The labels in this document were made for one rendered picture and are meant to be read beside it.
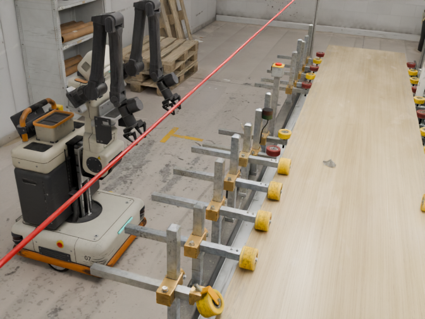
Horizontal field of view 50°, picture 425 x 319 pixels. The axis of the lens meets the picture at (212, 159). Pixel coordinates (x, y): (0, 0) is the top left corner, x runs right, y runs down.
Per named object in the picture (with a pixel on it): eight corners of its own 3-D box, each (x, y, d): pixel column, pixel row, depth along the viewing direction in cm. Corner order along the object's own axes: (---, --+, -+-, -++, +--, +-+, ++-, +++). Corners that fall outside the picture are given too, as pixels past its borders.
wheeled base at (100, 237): (11, 257, 298) (4, 225, 286) (68, 206, 351) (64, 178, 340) (103, 283, 280) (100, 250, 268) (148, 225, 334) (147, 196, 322)
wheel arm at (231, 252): (124, 233, 179) (123, 226, 177) (128, 228, 182) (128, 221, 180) (248, 263, 166) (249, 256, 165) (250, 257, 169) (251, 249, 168)
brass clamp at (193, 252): (182, 256, 170) (182, 244, 168) (194, 235, 182) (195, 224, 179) (198, 259, 169) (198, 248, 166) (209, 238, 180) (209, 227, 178)
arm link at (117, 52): (114, 12, 217) (102, 16, 207) (125, 13, 215) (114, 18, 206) (117, 97, 237) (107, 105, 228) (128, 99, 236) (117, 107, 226)
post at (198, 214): (191, 302, 190) (193, 205, 168) (193, 296, 193) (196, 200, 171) (198, 304, 189) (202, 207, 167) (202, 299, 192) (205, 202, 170)
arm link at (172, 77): (155, 69, 271) (149, 74, 263) (171, 62, 265) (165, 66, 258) (165, 88, 274) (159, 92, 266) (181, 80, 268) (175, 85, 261)
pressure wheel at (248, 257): (245, 250, 173) (239, 270, 169) (243, 242, 167) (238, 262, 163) (260, 254, 172) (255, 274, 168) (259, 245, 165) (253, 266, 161)
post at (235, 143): (226, 223, 229) (231, 135, 207) (227, 218, 232) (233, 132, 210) (232, 224, 228) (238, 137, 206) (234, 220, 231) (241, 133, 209)
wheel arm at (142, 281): (90, 274, 158) (89, 268, 157) (95, 269, 161) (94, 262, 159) (190, 301, 149) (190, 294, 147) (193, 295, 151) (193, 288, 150)
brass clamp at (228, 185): (221, 189, 213) (221, 180, 210) (229, 176, 224) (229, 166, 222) (234, 192, 211) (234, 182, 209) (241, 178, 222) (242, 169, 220)
